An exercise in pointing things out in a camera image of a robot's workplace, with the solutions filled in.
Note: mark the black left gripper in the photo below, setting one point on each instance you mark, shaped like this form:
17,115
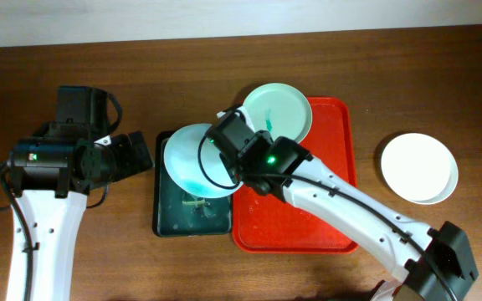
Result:
135,161

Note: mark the light blue plate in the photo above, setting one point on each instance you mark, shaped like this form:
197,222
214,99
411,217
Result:
200,173

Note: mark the yellow green sponge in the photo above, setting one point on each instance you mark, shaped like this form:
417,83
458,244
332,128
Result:
199,207

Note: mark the pale green plate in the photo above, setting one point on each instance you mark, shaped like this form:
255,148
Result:
280,109

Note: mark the white plate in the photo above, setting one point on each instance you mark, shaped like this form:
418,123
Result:
419,168

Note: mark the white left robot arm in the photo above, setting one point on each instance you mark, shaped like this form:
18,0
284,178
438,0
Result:
48,178

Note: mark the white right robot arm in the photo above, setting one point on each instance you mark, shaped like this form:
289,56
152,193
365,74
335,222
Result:
425,263

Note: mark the red plastic tray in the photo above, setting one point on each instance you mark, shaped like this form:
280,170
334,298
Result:
264,224

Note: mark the dark green water basin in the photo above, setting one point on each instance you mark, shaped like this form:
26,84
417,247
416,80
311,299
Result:
171,219

